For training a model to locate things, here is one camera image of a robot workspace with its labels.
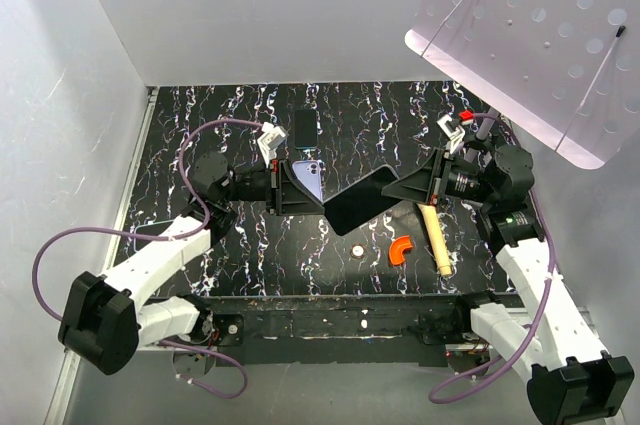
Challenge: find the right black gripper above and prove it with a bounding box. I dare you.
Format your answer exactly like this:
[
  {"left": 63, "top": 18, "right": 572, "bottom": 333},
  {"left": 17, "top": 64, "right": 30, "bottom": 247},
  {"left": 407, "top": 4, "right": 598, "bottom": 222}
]
[{"left": 381, "top": 147, "right": 497, "bottom": 207}]

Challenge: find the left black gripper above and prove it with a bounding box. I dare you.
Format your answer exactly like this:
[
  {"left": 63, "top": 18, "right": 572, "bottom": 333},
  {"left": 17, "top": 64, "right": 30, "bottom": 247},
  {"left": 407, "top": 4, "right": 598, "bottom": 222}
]
[{"left": 220, "top": 159, "right": 326, "bottom": 217}]

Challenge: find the lilac phone case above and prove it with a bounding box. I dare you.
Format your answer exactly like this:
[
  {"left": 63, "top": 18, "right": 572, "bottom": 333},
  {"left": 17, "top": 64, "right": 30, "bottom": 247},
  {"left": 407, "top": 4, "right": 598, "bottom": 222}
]
[{"left": 292, "top": 160, "right": 323, "bottom": 202}]

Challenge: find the dark phone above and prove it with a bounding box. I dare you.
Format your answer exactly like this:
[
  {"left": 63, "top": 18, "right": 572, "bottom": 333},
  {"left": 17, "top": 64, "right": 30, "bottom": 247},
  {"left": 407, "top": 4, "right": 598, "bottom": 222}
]
[{"left": 324, "top": 165, "right": 400, "bottom": 236}]

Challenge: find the black smartphone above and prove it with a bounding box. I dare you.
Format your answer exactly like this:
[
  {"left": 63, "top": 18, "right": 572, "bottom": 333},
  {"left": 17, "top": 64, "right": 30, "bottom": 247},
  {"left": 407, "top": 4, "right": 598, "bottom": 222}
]
[{"left": 293, "top": 109, "right": 318, "bottom": 150}]

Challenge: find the phone with teal case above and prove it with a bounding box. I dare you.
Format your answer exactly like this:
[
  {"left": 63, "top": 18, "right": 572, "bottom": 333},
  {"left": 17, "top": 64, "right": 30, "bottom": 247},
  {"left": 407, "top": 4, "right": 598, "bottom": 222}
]
[{"left": 132, "top": 220, "right": 173, "bottom": 253}]

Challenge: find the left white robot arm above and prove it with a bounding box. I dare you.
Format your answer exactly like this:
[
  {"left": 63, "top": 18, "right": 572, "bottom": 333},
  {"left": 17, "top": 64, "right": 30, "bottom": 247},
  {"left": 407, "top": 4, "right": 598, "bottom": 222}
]
[{"left": 58, "top": 152, "right": 324, "bottom": 375}]

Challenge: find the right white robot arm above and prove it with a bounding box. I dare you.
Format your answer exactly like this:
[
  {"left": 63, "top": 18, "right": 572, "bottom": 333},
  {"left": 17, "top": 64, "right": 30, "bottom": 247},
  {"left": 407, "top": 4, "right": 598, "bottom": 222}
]
[{"left": 382, "top": 145, "right": 635, "bottom": 424}]

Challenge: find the orange elbow pipe piece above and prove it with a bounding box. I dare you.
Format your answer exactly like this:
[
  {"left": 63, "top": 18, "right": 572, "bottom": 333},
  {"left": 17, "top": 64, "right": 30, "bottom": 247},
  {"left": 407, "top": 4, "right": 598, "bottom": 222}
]
[{"left": 388, "top": 235, "right": 413, "bottom": 267}]

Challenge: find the small round white cap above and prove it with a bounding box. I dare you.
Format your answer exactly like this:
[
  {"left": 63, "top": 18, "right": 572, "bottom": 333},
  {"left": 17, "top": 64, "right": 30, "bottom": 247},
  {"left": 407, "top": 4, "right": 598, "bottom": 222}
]
[{"left": 350, "top": 245, "right": 365, "bottom": 259}]

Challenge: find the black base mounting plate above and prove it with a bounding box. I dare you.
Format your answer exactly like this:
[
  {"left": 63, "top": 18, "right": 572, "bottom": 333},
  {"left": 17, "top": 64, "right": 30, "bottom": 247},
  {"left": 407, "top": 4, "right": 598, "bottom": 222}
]
[{"left": 204, "top": 295, "right": 491, "bottom": 367}]

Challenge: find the white perforated music stand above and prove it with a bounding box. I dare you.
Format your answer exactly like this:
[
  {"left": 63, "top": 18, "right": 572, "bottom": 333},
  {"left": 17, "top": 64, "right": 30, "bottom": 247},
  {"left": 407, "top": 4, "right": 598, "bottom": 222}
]
[{"left": 405, "top": 0, "right": 639, "bottom": 169}]

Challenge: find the wooden recorder flute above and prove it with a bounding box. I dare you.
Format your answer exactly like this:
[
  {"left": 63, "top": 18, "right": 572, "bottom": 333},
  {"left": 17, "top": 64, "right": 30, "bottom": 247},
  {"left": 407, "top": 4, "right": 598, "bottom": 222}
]
[{"left": 418, "top": 204, "right": 454, "bottom": 278}]

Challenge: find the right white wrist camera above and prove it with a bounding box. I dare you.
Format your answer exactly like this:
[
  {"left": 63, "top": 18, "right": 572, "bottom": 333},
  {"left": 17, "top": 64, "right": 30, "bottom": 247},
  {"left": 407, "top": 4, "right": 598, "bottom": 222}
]
[{"left": 437, "top": 111, "right": 474, "bottom": 155}]

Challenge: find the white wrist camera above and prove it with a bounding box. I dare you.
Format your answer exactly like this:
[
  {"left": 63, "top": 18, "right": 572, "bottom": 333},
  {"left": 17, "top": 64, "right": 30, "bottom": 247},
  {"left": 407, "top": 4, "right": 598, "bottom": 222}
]
[
  {"left": 257, "top": 122, "right": 288, "bottom": 166},
  {"left": 437, "top": 111, "right": 474, "bottom": 155}
]

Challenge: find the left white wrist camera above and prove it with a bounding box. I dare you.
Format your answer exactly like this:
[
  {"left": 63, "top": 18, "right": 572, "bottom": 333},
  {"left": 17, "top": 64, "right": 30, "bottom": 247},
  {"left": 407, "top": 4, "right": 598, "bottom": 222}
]
[{"left": 257, "top": 122, "right": 288, "bottom": 166}]

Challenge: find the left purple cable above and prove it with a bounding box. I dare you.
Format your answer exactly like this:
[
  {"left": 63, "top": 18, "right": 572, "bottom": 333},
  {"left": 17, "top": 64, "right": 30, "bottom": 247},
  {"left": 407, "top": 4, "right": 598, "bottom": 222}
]
[{"left": 32, "top": 117, "right": 250, "bottom": 400}]

